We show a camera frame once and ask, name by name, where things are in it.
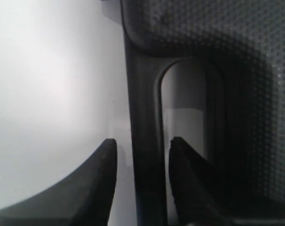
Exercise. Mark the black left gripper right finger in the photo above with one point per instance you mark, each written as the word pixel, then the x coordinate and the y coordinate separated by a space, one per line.
pixel 204 197

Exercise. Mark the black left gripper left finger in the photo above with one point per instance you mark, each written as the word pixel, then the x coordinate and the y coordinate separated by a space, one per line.
pixel 83 198

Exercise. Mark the black plastic tool case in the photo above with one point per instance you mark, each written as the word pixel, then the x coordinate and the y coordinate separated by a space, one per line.
pixel 242 46

